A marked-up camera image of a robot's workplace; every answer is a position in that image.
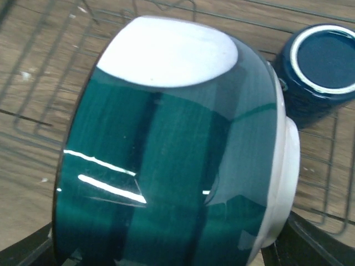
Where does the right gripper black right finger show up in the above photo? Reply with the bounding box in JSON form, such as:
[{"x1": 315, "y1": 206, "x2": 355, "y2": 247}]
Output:
[{"x1": 261, "y1": 213, "x2": 354, "y2": 266}]

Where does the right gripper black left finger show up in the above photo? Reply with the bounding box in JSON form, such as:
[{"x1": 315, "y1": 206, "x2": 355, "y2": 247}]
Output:
[{"x1": 0, "y1": 221, "x2": 84, "y2": 266}]

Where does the blue ceramic mug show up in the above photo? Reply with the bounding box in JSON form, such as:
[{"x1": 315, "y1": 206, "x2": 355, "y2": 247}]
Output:
[{"x1": 272, "y1": 24, "x2": 354, "y2": 129}]

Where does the grey wire dish rack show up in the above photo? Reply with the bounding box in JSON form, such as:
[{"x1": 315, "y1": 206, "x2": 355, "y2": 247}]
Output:
[{"x1": 1, "y1": 1, "x2": 354, "y2": 247}]

